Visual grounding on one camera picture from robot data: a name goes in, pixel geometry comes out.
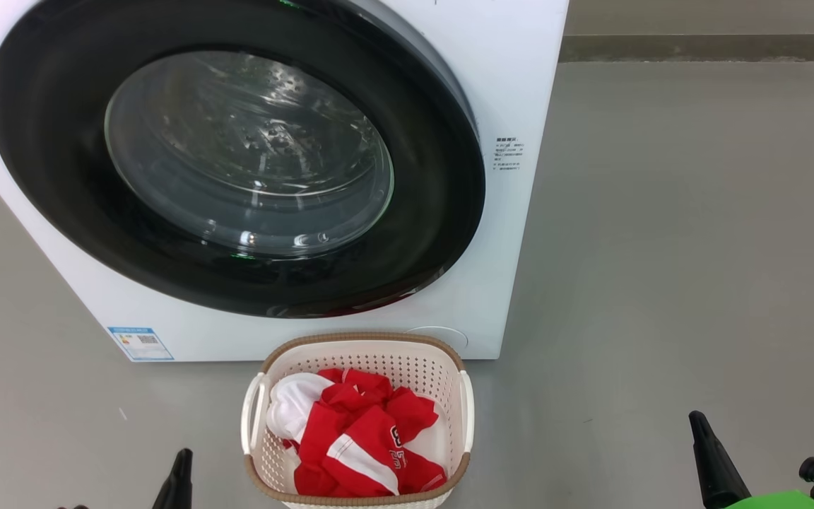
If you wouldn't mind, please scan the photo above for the black text notice sticker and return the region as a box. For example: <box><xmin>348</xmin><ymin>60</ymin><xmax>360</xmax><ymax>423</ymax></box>
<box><xmin>493</xmin><ymin>136</ymin><xmax>525</xmax><ymax>173</ymax></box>

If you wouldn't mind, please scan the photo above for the cream perforated laundry basket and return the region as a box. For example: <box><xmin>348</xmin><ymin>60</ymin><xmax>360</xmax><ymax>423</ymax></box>
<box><xmin>240</xmin><ymin>332</ymin><xmax>476</xmax><ymax>509</ymax></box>

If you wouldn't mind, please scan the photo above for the blue energy label sticker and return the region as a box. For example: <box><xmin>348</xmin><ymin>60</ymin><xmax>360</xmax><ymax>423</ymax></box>
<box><xmin>106</xmin><ymin>326</ymin><xmax>175</xmax><ymax>362</ymax></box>

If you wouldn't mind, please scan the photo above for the white front-load washing machine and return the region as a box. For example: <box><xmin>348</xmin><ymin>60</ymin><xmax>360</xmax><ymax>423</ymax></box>
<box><xmin>0</xmin><ymin>0</ymin><xmax>570</xmax><ymax>363</ymax></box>

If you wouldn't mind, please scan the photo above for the round white filter cover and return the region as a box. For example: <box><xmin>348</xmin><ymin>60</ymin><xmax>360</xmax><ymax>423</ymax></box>
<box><xmin>403</xmin><ymin>324</ymin><xmax>470</xmax><ymax>351</ymax></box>

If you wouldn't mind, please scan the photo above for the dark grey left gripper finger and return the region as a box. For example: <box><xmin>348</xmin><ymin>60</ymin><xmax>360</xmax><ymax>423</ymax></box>
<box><xmin>151</xmin><ymin>448</ymin><xmax>194</xmax><ymax>509</ymax></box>

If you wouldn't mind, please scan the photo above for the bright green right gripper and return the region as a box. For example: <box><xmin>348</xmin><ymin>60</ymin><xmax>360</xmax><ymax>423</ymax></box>
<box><xmin>688</xmin><ymin>411</ymin><xmax>814</xmax><ymax>509</ymax></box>

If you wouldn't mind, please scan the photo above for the dark washing machine door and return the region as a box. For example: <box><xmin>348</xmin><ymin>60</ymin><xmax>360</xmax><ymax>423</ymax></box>
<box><xmin>0</xmin><ymin>0</ymin><xmax>487</xmax><ymax>320</ymax></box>

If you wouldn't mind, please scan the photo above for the red and white garment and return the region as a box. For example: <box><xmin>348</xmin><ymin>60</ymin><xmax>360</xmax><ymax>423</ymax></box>
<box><xmin>266</xmin><ymin>368</ymin><xmax>449</xmax><ymax>498</ymax></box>

